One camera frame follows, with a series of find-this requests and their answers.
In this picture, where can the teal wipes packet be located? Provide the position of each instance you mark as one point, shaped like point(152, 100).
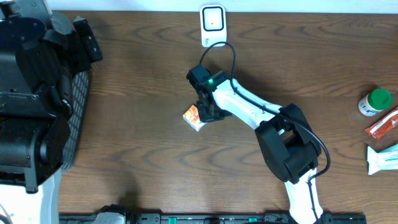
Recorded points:
point(383, 160)

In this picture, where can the orange candy bar wrapper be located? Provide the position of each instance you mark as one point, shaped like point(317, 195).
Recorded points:
point(383, 126)

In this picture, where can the grey plastic mesh basket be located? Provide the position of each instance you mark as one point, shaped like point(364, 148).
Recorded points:
point(80, 90)

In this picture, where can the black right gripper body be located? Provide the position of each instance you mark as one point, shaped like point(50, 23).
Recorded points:
point(211, 113)

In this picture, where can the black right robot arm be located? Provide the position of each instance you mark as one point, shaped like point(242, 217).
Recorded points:
point(288, 145)

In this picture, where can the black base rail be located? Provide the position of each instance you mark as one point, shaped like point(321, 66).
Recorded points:
point(118, 214)

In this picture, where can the small orange snack box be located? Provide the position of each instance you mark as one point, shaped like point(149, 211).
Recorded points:
point(191, 116)

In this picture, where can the white barcode scanner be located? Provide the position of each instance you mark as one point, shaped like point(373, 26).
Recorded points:
point(213, 24)

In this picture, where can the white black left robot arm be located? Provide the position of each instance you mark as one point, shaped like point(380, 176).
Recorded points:
point(46, 62)

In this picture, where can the green lid jar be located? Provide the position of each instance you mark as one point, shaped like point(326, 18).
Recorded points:
point(375, 102)

